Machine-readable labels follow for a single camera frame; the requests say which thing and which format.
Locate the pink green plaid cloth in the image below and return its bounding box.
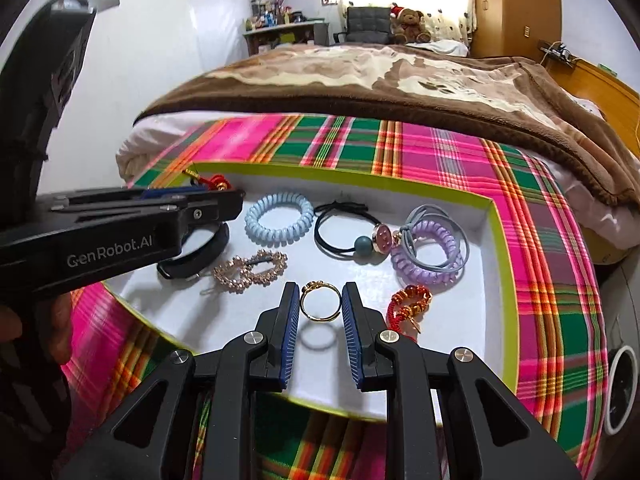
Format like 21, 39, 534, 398
60, 115, 611, 480

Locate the red beaded cord bracelet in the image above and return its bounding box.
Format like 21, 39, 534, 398
387, 284, 433, 343

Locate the brown paw print blanket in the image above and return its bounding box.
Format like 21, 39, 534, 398
134, 42, 640, 208

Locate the wooden headboard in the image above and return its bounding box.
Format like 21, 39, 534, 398
545, 57, 640, 156

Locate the wooden wardrobe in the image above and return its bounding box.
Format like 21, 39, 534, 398
470, 0, 563, 61

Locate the purple spiral hair tie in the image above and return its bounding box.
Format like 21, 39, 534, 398
390, 219, 463, 288

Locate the white tray with green rim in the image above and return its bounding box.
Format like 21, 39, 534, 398
102, 161, 521, 423

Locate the brown teddy bear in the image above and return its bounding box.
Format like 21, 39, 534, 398
389, 4, 432, 45

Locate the blue spiral hair tie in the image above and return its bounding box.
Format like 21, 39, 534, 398
245, 191, 316, 247

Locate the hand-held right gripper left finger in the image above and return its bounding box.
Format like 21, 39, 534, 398
60, 281, 301, 480

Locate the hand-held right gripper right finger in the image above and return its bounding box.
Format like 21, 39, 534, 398
341, 281, 583, 480

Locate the black beaded hair tie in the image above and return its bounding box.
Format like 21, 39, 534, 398
314, 199, 399, 267

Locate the person's left hand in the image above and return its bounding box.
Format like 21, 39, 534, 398
0, 292, 75, 367

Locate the grey elastic hair tie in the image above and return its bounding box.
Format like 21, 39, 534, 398
400, 204, 471, 275

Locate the power strip with chargers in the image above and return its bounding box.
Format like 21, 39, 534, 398
539, 40, 576, 63

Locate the gold ring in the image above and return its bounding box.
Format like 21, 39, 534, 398
299, 280, 345, 322

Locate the red knotted cord charm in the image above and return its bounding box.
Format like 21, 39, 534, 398
182, 169, 233, 193

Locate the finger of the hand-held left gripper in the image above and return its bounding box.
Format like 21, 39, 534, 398
50, 186, 211, 210
160, 189, 246, 263

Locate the group of bottles on desk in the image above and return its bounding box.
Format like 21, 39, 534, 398
245, 0, 321, 31

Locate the dark grey chair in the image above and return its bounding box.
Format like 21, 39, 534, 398
332, 6, 396, 47

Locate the white round object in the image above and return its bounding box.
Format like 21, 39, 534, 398
602, 345, 640, 437

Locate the white pillow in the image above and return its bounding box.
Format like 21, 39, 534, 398
405, 37, 471, 57

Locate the black watch band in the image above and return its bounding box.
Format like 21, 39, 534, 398
156, 222, 231, 281

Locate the rose gold rhinestone hair clip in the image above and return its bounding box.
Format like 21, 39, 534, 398
200, 249, 290, 296

